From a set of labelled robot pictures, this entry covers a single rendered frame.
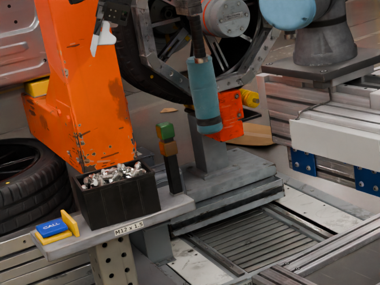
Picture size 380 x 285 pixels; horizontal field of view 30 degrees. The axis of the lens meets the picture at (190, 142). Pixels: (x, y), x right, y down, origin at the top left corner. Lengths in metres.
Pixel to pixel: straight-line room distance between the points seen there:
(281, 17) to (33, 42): 1.16
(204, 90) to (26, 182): 0.65
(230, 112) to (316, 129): 1.05
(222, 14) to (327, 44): 0.73
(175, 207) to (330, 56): 0.61
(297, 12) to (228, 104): 1.07
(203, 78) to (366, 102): 0.88
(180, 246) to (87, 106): 0.77
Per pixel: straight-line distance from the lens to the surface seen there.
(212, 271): 2.37
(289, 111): 1.79
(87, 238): 1.87
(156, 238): 2.44
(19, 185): 2.24
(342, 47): 1.68
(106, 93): 2.03
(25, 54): 2.49
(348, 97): 1.61
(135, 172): 1.92
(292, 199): 2.81
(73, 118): 2.02
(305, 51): 1.68
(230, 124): 2.56
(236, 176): 2.70
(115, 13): 1.82
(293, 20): 1.53
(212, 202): 2.70
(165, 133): 1.95
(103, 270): 1.96
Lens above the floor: 1.20
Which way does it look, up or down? 18 degrees down
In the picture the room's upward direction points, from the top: 10 degrees counter-clockwise
